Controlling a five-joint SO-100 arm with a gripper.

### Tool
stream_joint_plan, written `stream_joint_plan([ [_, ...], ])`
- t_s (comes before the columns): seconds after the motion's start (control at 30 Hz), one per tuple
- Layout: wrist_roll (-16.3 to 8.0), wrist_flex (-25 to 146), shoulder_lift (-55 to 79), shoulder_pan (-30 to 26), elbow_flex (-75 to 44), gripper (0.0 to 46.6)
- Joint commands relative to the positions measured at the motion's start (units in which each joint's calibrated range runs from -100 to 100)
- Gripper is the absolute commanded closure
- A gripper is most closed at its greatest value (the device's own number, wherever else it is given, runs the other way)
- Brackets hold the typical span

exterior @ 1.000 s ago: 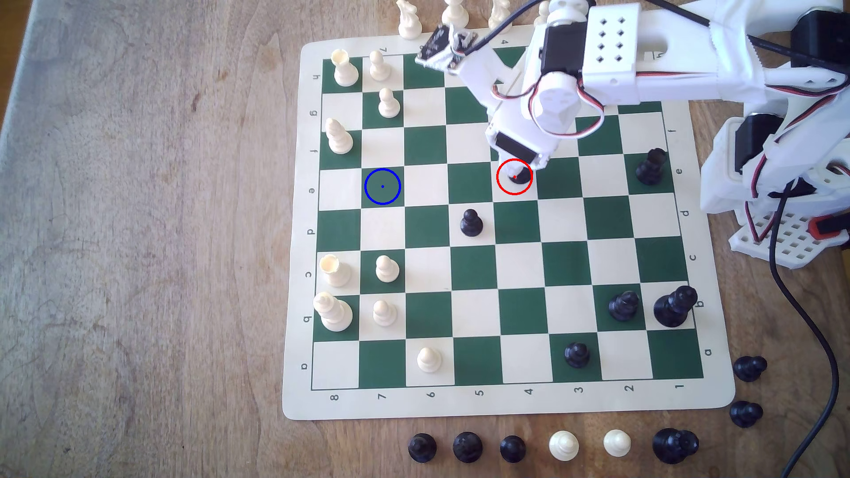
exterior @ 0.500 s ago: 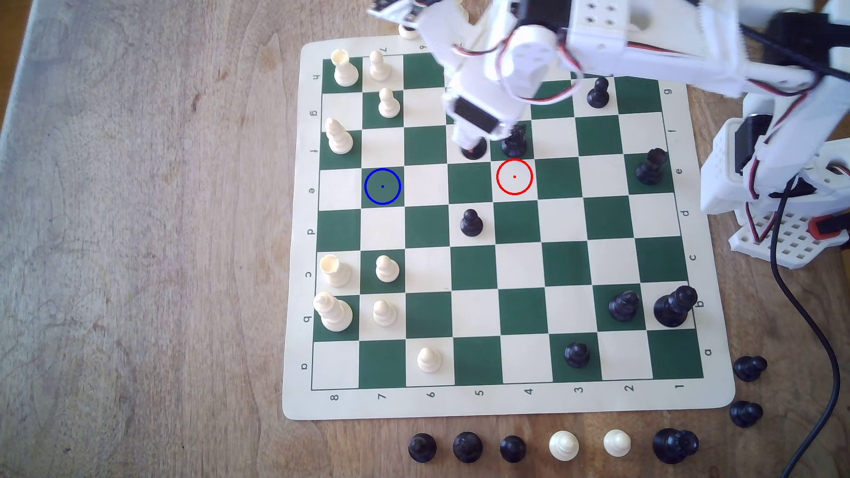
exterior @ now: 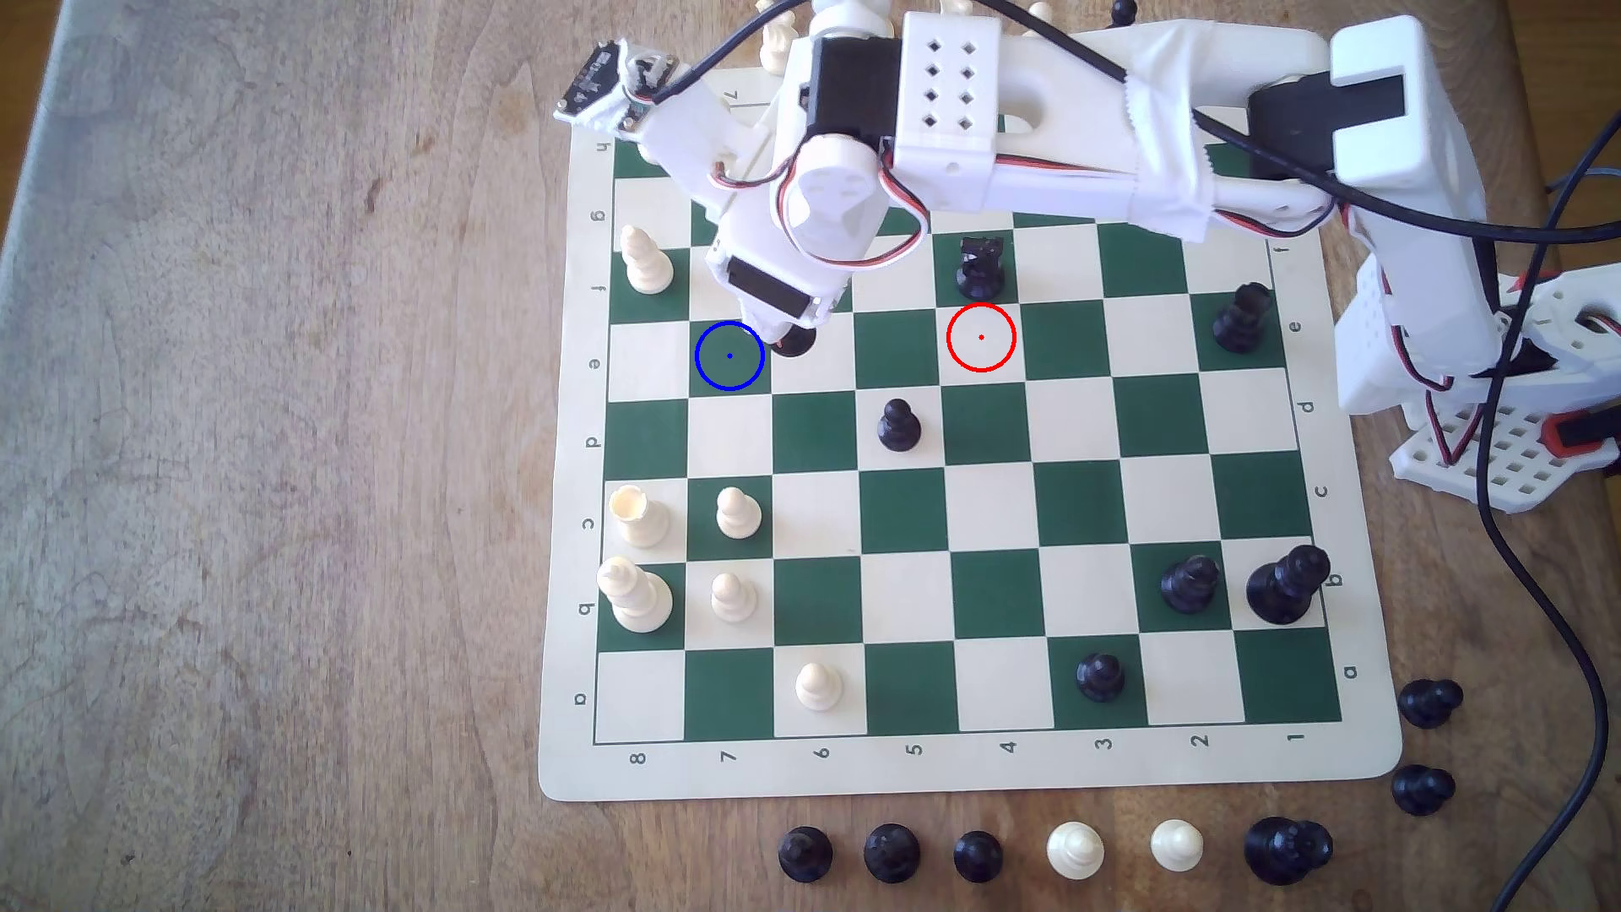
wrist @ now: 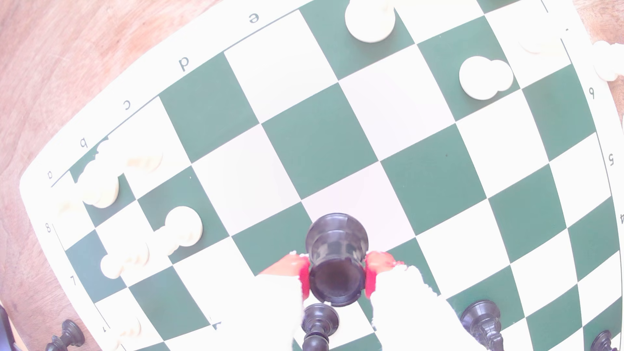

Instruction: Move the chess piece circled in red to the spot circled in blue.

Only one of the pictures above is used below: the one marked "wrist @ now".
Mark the black pawn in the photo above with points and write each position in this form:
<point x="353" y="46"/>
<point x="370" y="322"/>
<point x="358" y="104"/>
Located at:
<point x="319" y="324"/>
<point x="68" y="334"/>
<point x="603" y="342"/>

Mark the white king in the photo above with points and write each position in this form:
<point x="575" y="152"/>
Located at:
<point x="100" y="187"/>

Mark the green white chess board mat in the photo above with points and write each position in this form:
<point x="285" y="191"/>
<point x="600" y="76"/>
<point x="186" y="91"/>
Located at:
<point x="317" y="141"/>

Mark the black rook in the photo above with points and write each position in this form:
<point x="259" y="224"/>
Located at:
<point x="336" y="243"/>

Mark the white bishop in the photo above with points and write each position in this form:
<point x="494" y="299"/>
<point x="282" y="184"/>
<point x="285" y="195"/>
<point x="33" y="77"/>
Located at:
<point x="370" y="22"/>

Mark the white pawn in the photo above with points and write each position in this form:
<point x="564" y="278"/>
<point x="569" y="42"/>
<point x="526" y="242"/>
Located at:
<point x="482" y="78"/>
<point x="122" y="261"/>
<point x="184" y="225"/>
<point x="129" y="329"/>

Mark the white rook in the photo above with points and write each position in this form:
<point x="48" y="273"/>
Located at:
<point x="144" y="160"/>

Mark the black knight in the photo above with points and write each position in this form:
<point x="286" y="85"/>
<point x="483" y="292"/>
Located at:
<point x="482" y="319"/>

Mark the white knight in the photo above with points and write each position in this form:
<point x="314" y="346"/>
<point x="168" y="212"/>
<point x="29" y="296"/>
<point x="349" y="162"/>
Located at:
<point x="608" y="63"/>

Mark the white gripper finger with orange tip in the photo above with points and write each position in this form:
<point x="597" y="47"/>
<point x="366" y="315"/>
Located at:
<point x="409" y="312"/>
<point x="273" y="312"/>

